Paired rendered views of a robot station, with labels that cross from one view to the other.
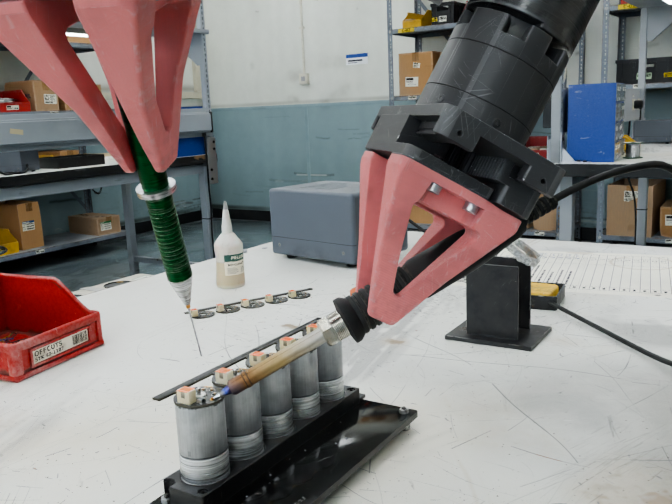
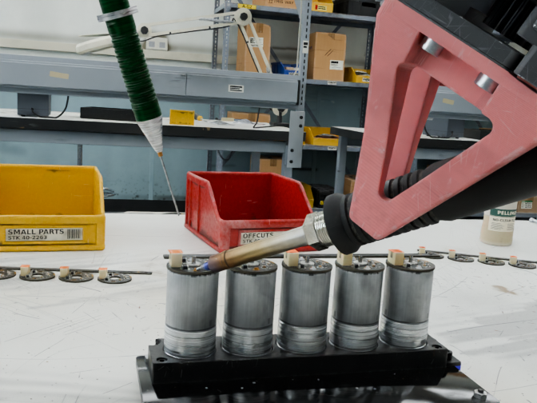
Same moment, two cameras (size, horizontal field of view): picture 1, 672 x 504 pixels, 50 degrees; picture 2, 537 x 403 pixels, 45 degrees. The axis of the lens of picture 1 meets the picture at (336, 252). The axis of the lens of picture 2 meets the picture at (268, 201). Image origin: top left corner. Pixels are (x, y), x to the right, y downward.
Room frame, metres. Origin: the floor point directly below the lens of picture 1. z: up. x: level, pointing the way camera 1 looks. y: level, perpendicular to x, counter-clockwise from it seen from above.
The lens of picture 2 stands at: (0.14, -0.15, 0.89)
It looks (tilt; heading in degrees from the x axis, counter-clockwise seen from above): 9 degrees down; 42
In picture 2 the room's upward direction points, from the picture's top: 4 degrees clockwise
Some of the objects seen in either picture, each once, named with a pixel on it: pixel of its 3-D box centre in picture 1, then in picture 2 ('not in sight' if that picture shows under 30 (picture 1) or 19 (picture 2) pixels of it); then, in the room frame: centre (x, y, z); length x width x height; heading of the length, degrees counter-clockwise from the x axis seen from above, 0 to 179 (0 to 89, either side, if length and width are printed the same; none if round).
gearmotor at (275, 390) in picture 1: (270, 401); (303, 312); (0.38, 0.04, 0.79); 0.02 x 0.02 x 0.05
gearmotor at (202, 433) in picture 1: (203, 442); (191, 315); (0.33, 0.07, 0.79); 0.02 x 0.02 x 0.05
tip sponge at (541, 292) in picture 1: (522, 293); not in sight; (0.70, -0.19, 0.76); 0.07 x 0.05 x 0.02; 64
